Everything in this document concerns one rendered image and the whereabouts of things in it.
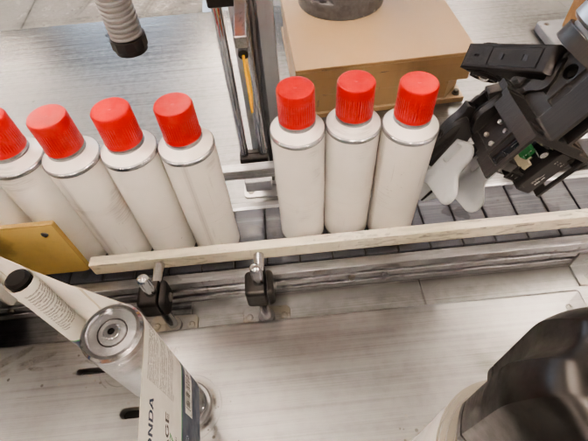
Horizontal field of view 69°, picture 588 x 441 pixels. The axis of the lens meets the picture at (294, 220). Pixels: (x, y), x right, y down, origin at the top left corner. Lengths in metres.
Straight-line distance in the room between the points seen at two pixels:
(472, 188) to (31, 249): 0.46
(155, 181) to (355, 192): 0.20
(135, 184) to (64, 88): 0.54
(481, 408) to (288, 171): 0.28
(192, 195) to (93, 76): 0.56
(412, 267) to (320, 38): 0.40
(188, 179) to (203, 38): 0.60
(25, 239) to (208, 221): 0.18
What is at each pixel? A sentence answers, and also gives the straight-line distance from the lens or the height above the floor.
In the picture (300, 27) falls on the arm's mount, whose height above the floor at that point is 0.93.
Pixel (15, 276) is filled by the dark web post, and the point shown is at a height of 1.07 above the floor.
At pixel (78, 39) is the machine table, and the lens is 1.08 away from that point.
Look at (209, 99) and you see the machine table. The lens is 0.80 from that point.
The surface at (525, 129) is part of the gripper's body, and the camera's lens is 0.39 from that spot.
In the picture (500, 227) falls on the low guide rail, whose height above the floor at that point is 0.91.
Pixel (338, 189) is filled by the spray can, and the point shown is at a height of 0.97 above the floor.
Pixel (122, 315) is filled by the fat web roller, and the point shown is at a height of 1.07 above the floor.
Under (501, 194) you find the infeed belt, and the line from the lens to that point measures 0.60.
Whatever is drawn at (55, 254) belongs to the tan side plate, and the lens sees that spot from 0.52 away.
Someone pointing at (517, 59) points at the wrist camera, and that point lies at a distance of 0.45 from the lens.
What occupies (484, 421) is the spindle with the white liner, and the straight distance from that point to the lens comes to 0.19.
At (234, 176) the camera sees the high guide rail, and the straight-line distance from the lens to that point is 0.48.
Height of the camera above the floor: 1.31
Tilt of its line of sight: 53 degrees down
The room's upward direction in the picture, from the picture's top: 5 degrees counter-clockwise
